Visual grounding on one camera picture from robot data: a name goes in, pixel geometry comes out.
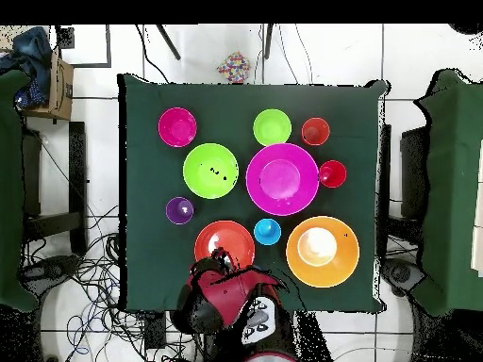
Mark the large orange bowl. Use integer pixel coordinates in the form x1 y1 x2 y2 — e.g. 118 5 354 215
285 215 360 288

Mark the red-orange bowl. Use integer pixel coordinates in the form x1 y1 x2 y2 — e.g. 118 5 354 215
193 220 257 273

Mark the blue cup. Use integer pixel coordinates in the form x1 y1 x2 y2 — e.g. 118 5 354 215
253 218 282 247

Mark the large green bowl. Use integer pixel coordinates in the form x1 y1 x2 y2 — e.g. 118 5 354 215
182 142 240 200

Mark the large pink bowl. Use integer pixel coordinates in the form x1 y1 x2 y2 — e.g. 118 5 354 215
245 142 321 217

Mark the purple cup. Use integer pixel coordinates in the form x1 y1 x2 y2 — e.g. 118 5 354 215
165 196 195 226

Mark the small green bowl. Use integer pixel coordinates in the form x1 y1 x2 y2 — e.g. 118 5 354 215
252 108 292 147

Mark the red cup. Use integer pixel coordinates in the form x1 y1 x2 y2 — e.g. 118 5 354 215
318 159 347 189

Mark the small pink bowl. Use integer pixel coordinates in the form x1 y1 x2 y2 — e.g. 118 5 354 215
157 107 198 149

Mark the red-orange cup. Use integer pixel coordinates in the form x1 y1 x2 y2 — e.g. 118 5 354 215
300 117 331 147

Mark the dark green table cloth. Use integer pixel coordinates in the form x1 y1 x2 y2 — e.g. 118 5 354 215
117 73 390 314

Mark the colourful patterned box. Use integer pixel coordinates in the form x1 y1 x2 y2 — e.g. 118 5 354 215
216 51 252 84

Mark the black power strip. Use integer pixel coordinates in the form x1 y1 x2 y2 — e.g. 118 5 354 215
144 312 167 350

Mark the black tripod leg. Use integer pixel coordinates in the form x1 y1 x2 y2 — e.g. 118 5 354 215
156 24 181 60
263 24 274 59

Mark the brown cardboard box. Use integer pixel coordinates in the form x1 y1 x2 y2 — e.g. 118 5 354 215
20 48 75 122

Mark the green cloth covered side table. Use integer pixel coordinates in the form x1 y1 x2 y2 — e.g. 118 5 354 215
412 68 483 317
0 69 41 313

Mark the blue cloth bundle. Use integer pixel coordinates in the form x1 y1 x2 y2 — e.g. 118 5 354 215
0 25 54 108

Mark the tangle of black cables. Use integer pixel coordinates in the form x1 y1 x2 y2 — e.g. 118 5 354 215
22 205 205 362

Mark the black metal frame stand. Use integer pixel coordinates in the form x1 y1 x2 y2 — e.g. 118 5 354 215
22 121 89 257
376 123 431 261

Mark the black pedestal leg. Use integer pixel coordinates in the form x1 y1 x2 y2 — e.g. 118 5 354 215
380 257 427 299
18 254 82 299

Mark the thin black square frame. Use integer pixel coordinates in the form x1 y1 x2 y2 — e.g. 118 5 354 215
56 24 112 69

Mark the blue cable loop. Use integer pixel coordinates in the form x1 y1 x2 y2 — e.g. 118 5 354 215
66 315 92 356

